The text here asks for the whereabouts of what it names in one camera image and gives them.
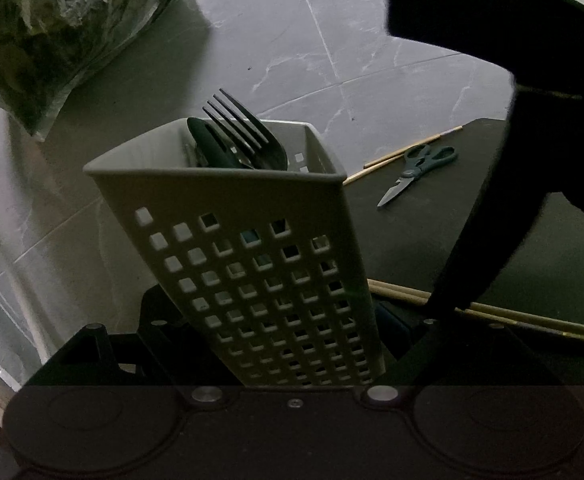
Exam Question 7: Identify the clear bag of dried greens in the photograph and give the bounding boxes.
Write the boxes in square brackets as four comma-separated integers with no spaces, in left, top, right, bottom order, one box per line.
[0,0,208,136]

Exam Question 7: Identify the metal fork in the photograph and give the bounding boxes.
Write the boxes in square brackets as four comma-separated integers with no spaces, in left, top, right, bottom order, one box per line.
[202,88,278,171]

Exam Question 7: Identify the green handled scissors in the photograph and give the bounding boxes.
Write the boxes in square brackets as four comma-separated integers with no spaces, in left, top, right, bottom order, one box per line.
[377,144,459,209]

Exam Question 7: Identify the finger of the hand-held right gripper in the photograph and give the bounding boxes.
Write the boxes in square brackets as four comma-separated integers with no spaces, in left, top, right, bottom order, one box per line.
[428,84,549,313]

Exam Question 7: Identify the white perforated utensil holder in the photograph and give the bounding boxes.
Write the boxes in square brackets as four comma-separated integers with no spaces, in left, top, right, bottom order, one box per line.
[83,119,398,388]

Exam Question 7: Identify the wooden chopstick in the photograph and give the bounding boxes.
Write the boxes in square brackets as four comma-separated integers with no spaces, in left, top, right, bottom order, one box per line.
[343,157,408,184]
[367,280,584,338]
[363,125,464,170]
[379,292,584,346]

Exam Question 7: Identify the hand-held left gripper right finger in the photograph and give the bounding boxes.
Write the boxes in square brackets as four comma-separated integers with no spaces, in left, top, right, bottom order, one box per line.
[362,300,548,407]

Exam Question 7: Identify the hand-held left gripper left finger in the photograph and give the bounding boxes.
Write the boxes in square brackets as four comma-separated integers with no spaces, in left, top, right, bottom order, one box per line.
[37,284,225,407]

